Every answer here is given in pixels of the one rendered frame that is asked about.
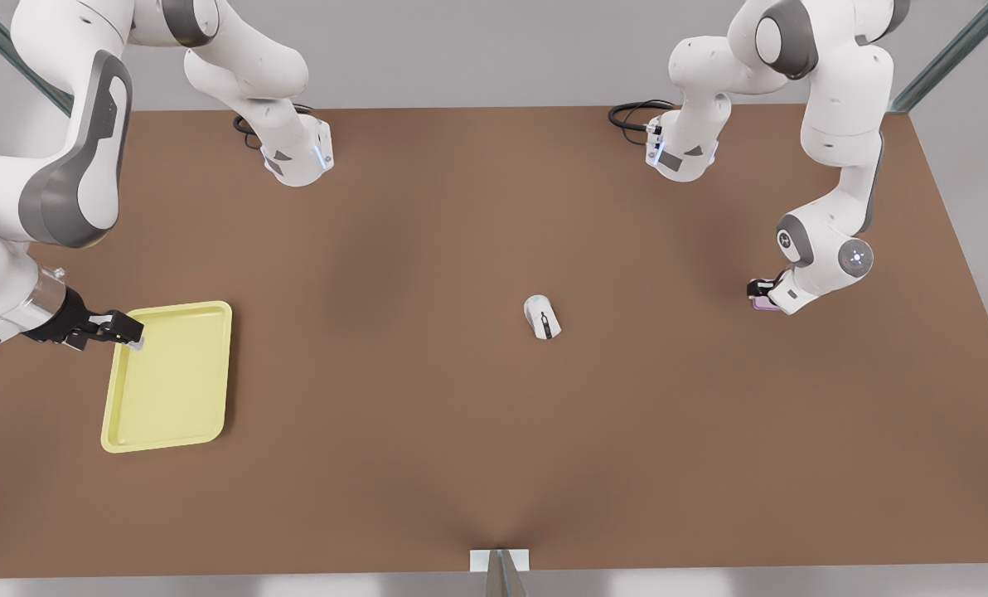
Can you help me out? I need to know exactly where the pale yellow tray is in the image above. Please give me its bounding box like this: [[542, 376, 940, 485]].
[[100, 301, 233, 454]]

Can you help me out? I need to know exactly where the white computer mouse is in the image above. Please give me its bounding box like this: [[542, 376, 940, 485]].
[[524, 294, 562, 341]]

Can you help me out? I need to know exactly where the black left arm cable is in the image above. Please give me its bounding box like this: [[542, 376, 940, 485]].
[[608, 100, 682, 149]]

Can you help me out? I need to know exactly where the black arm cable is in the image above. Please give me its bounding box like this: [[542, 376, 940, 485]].
[[233, 104, 314, 151], [608, 100, 682, 149]]

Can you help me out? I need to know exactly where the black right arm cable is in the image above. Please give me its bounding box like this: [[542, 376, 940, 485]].
[[233, 104, 314, 151]]

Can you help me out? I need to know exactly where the silver frame post with foot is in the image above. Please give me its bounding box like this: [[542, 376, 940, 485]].
[[470, 548, 531, 597]]

